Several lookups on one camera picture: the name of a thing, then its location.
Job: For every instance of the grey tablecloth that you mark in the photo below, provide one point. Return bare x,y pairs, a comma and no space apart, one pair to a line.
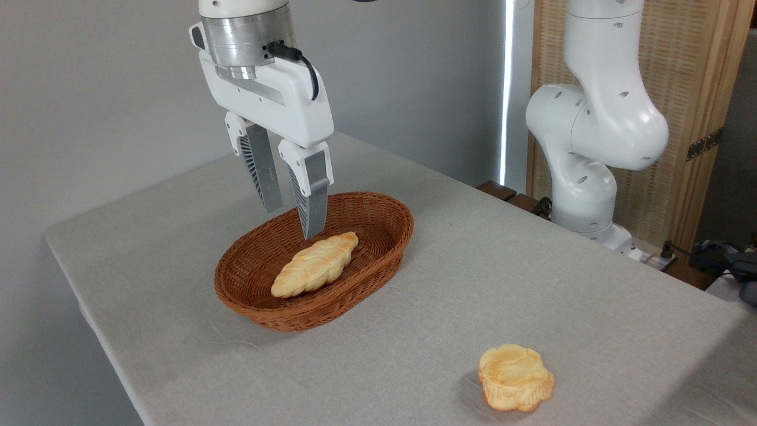
414,331

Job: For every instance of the dark metal screen hinge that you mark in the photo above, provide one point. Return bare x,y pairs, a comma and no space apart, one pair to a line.
704,144

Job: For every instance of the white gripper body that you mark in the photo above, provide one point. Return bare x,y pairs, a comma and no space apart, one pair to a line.
284,103

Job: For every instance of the braided bread loaf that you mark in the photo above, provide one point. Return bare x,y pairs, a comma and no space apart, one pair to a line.
313,265

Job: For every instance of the round flower-shaped bread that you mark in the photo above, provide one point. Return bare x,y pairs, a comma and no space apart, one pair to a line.
514,376

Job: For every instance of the wooden woven folding screen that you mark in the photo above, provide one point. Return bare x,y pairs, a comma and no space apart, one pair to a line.
692,77

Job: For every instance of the dark grey bag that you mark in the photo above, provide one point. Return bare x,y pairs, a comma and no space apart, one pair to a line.
742,272

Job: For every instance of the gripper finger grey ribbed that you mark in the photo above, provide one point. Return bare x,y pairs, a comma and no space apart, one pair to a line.
313,189
263,165

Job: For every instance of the white power strip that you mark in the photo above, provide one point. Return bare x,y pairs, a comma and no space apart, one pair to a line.
656,259

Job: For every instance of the brown oval wicker basket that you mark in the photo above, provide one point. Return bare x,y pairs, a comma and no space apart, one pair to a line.
260,260

